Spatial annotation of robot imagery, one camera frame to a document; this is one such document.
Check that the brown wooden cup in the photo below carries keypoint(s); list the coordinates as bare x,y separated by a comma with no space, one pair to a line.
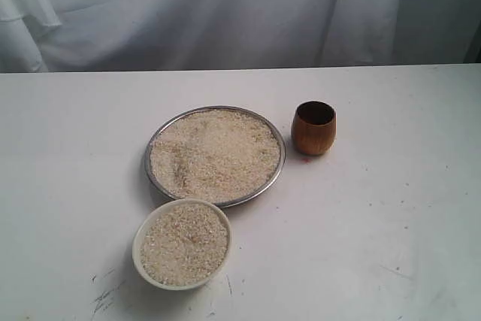
313,128

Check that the rice in metal tray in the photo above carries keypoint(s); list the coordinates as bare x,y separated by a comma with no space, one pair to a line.
214,155

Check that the round metal tray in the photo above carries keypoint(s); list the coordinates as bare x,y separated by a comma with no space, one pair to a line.
280,155

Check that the white fabric backdrop curtain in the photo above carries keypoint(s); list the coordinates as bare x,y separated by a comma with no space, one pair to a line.
140,35

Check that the rice in white bowl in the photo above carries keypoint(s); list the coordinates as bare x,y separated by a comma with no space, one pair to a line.
184,246

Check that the white ceramic bowl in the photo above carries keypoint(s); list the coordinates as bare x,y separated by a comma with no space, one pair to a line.
137,257

